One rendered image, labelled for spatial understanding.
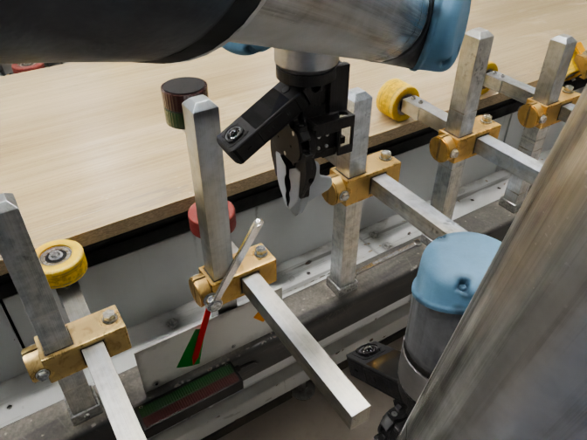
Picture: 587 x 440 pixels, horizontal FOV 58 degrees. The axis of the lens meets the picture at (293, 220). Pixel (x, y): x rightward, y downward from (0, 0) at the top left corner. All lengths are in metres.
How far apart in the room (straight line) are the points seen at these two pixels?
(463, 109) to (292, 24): 0.79
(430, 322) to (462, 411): 0.21
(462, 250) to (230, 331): 0.57
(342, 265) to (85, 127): 0.63
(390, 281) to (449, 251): 0.68
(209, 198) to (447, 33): 0.42
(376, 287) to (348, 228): 0.18
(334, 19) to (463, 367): 0.16
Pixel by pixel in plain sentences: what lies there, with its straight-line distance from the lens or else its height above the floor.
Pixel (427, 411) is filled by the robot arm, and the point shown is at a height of 1.24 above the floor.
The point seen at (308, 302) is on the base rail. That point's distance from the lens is 1.03.
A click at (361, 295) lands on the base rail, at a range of 1.05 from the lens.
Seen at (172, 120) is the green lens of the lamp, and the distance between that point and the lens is 0.72.
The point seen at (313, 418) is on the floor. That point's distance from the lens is 1.70.
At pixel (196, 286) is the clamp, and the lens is 0.83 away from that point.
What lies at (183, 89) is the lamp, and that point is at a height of 1.16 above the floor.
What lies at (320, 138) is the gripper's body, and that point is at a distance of 0.67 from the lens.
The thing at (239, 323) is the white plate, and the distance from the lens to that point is 0.92.
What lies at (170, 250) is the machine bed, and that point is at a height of 0.77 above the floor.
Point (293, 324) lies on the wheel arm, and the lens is 0.78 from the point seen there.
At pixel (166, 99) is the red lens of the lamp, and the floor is 1.15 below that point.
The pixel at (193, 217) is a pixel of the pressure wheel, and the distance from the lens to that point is 0.90.
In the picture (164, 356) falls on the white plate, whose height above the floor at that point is 0.77.
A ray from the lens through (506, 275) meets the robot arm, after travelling 0.18.
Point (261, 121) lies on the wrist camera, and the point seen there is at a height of 1.16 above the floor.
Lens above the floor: 1.45
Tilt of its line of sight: 38 degrees down
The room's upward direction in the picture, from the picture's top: straight up
